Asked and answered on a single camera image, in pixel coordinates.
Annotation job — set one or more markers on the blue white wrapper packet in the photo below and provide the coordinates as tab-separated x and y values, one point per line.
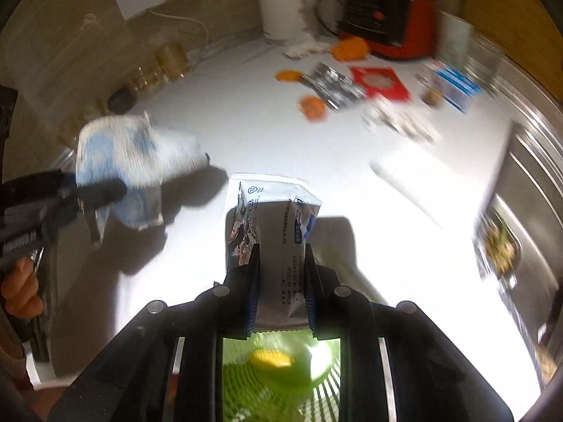
277	214

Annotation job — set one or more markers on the green perforated trash basket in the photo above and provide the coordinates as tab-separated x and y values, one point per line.
308	391

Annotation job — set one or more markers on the white crumpled tissue by roll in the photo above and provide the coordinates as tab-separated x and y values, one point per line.
306	48

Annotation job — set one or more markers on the blue white cloth rag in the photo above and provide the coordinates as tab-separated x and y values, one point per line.
144	157

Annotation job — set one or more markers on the red black kitchen appliance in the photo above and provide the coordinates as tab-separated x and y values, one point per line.
393	29

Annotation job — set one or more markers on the stainless steel sink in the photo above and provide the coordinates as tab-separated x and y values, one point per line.
528	196

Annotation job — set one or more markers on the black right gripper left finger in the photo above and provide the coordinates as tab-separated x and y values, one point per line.
225	311

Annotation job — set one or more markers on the white patterned cup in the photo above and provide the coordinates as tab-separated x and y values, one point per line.
454	36

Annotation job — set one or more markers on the sink strainer with food scraps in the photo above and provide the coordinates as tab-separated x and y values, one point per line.
497	249

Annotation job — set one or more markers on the small orange peel piece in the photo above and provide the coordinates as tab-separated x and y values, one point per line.
289	76

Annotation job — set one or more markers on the yellow mesh sponge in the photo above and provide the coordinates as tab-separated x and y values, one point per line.
269	359

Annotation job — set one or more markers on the small amber glass jar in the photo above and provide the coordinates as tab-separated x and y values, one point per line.
147	81

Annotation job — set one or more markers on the brown walnut ball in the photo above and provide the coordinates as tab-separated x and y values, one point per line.
433	97

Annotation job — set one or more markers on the orange ridged sponge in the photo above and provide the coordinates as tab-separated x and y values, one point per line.
351	49

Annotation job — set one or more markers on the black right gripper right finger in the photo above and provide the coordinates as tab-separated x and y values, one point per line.
335	311

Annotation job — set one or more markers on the red snack packet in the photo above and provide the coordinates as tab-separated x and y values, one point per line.
380	82

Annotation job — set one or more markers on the white tissue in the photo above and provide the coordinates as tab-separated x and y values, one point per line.
409	120
306	48

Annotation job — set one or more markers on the blue white carton box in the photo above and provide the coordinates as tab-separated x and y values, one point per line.
455	87

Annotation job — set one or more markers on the silver foil blister pack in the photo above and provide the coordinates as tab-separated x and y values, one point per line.
335	89

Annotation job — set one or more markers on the person's left hand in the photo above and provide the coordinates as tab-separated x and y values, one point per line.
20	290

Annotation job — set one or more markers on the white paper towel roll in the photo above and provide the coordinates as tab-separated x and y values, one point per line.
282	20

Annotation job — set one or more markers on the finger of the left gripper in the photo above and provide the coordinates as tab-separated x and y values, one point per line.
94	196

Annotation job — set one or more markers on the dark round jar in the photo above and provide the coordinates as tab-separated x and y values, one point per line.
121	101

